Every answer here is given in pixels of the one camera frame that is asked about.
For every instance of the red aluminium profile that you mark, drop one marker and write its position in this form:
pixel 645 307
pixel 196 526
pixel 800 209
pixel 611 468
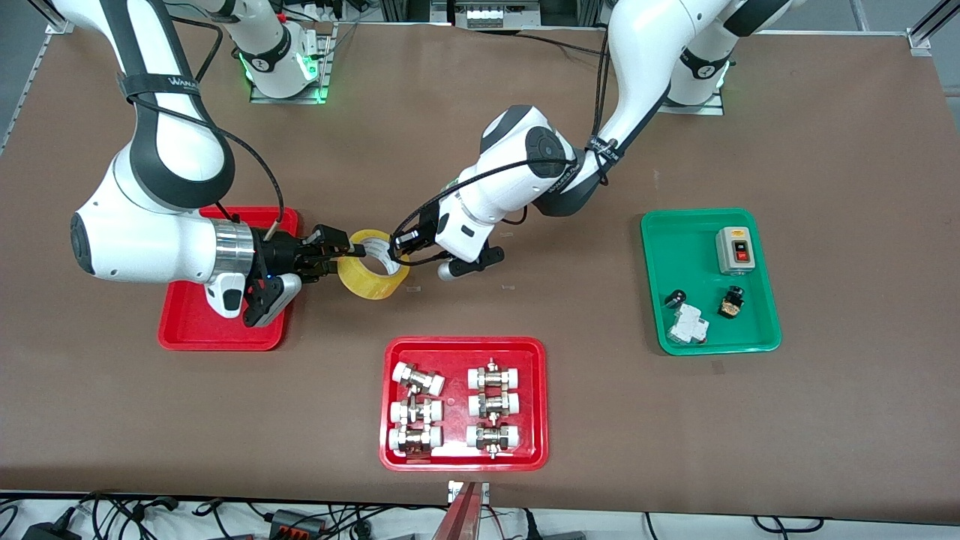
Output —
pixel 459 517

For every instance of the red tray holding fittings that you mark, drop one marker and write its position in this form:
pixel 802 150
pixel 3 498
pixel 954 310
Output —
pixel 457 405

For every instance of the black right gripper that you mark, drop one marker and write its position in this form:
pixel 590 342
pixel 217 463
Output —
pixel 279 255

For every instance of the small black cylinder part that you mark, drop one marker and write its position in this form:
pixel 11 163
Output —
pixel 676 298

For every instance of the black box with orange connectors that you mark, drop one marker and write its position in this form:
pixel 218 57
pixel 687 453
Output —
pixel 296 523

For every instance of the grey push-button switch box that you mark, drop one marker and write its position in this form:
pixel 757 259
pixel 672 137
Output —
pixel 735 250

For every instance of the white power strip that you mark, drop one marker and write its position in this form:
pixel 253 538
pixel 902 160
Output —
pixel 499 16

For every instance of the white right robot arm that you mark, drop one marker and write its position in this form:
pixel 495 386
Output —
pixel 150 247

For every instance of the empty red plastic tray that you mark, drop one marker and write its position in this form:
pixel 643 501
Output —
pixel 187 330

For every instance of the black power adapter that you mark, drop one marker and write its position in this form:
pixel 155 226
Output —
pixel 49 531

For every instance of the white bracket with label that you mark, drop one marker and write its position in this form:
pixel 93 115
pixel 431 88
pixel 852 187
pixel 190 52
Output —
pixel 484 491

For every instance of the aluminium table edge rail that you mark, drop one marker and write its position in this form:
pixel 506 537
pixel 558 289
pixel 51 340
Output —
pixel 30 75

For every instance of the aluminium frame profile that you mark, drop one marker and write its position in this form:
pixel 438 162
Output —
pixel 926 34

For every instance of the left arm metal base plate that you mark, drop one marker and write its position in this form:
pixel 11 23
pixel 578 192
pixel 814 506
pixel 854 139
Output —
pixel 705 110

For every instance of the black and gold component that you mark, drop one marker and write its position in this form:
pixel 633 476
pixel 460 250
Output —
pixel 732 304

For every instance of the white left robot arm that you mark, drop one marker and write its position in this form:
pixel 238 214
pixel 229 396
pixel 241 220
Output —
pixel 645 60

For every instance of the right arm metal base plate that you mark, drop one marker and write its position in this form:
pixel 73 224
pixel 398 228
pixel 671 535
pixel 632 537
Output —
pixel 324 75

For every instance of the metal fitting with white caps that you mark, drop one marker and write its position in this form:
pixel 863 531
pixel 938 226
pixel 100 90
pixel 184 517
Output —
pixel 415 439
pixel 493 437
pixel 494 405
pixel 494 376
pixel 416 412
pixel 418 379

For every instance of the green plastic tray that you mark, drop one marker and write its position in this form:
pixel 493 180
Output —
pixel 757 330

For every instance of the white circuit breaker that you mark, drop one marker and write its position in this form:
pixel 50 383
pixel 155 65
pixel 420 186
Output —
pixel 689 325

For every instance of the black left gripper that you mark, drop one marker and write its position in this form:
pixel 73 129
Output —
pixel 426 229

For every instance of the yellow tape roll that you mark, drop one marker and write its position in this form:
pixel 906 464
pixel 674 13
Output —
pixel 367 283

